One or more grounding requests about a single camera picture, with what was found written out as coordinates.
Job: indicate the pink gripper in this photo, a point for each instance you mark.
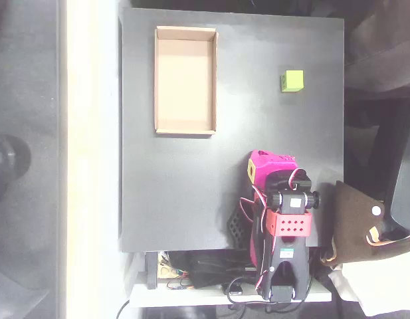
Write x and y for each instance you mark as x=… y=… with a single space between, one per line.
x=262 y=165

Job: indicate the green cube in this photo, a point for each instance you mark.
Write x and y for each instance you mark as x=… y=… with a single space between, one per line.
x=292 y=80

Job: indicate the black perforated arm base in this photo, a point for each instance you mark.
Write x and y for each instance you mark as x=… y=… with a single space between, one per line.
x=237 y=226

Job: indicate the open cardboard box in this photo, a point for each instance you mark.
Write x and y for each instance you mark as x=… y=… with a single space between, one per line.
x=184 y=79

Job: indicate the black chair part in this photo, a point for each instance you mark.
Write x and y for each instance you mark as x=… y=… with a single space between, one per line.
x=405 y=186

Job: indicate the black usb plug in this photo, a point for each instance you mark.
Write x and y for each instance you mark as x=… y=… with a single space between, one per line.
x=234 y=288

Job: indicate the dark brown jacket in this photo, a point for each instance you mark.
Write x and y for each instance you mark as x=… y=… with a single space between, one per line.
x=380 y=50

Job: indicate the white cloth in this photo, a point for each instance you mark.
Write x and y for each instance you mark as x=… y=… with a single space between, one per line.
x=380 y=285

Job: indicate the black table clamp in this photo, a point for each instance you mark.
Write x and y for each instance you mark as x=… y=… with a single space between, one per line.
x=151 y=270

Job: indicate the white shelf board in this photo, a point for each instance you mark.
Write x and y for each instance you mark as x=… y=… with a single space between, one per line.
x=178 y=297

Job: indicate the yellow square gripper mount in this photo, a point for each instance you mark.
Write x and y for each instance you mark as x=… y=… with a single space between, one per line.
x=251 y=170

